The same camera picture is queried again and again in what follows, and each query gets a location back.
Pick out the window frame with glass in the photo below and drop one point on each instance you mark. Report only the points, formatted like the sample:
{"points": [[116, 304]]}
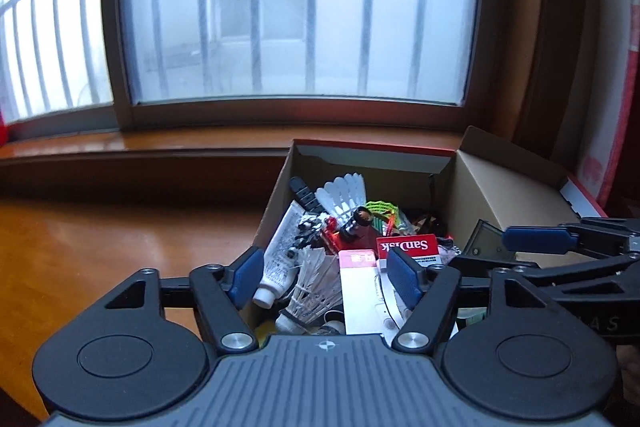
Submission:
{"points": [[81, 65]]}

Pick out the white tube with black print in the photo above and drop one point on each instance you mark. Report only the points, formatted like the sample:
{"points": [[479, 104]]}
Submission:
{"points": [[279, 263]]}

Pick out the green yellow toy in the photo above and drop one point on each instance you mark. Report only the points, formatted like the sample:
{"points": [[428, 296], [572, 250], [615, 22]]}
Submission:
{"points": [[385, 217]]}

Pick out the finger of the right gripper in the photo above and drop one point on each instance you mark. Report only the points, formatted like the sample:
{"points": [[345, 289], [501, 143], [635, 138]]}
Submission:
{"points": [[555, 274], [588, 236]]}

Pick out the black plastic comb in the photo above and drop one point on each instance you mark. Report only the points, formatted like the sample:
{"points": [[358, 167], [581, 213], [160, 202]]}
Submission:
{"points": [[304, 196]]}

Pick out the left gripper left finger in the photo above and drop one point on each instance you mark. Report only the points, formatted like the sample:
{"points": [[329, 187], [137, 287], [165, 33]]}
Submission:
{"points": [[199, 313]]}

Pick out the red cardboard shoe box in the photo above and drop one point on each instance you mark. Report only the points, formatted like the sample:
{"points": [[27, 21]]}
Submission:
{"points": [[485, 179]]}

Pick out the white badminton shuttlecock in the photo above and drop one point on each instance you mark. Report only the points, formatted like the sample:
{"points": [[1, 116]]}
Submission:
{"points": [[342, 196]]}

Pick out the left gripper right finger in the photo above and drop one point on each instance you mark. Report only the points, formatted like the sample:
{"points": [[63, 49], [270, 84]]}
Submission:
{"points": [[434, 294]]}

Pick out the red sandisk card package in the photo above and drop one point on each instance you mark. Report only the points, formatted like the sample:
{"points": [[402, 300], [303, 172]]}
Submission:
{"points": [[422, 248]]}

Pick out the white pink labelled package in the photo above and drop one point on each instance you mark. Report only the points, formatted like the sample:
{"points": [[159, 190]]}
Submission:
{"points": [[364, 306]]}

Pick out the red box left side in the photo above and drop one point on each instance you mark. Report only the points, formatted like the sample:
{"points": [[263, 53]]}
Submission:
{"points": [[5, 132]]}

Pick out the small dark cylinder lens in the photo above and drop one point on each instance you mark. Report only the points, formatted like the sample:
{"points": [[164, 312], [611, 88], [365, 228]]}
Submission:
{"points": [[357, 226]]}

